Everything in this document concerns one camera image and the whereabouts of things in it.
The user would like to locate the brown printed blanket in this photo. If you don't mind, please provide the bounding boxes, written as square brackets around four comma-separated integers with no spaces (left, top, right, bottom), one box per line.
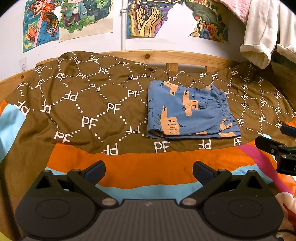
[0,51,296,241]

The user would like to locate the blue cartoon wall poster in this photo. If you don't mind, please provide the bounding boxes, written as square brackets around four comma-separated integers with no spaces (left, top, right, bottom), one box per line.
[22,0,61,53]

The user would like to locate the white garment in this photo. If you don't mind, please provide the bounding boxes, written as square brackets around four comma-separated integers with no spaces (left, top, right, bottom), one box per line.
[240,0,296,69]

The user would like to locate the wooden bed frame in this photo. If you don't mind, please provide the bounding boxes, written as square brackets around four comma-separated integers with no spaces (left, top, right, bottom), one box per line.
[0,49,247,100]

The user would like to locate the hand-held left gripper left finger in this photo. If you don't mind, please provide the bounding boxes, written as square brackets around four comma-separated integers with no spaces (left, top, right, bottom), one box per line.
[29,161,119,207]

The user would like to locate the green cartoon wall poster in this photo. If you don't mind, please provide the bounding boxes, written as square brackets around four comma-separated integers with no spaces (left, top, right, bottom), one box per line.
[59,0,114,43]

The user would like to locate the pink quilted cloth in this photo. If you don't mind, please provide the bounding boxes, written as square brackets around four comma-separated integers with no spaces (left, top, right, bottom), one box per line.
[220,0,253,25]

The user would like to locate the white wall pipe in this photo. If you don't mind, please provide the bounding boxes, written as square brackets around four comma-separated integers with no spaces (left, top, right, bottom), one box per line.
[120,0,127,51]

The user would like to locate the wavy striped wall poster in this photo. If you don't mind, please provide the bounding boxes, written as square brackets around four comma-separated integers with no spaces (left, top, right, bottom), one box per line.
[126,0,186,39]

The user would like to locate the blue printed pants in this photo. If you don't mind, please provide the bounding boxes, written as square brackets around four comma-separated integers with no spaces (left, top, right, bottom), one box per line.
[147,80,242,140]

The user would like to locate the torn floral wall poster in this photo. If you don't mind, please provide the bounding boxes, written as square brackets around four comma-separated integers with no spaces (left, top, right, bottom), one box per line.
[188,0,230,43]

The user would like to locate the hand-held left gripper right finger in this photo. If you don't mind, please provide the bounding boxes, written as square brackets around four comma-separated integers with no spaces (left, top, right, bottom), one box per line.
[179,161,270,207]

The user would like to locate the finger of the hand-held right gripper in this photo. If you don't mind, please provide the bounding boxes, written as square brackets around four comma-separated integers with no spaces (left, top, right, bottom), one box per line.
[254,136,288,157]
[280,124,296,138]

